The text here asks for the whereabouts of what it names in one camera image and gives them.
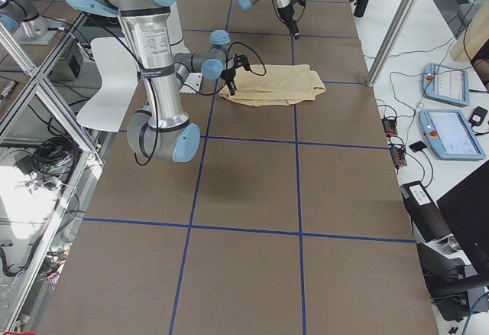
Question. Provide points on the far teach pendant tablet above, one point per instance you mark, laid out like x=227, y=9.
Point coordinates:
x=446, y=84

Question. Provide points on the cream printed t-shirt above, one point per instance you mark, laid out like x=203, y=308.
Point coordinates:
x=282, y=85

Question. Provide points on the black power adapter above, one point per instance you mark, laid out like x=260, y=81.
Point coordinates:
x=478, y=115

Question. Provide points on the grey aluminium frame post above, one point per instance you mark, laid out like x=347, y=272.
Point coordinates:
x=393, y=32

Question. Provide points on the black monitor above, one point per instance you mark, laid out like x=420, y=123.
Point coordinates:
x=465, y=210

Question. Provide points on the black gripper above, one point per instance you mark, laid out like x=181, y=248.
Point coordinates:
x=286, y=15
x=229, y=75

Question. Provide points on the teach pendant tablet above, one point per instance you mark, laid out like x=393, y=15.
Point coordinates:
x=446, y=84
x=449, y=136

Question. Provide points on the near teach pendant tablet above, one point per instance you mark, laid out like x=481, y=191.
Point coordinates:
x=449, y=136

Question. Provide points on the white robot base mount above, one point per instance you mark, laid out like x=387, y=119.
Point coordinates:
x=192, y=84

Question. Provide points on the orange black electronics board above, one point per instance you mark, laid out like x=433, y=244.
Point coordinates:
x=389, y=126

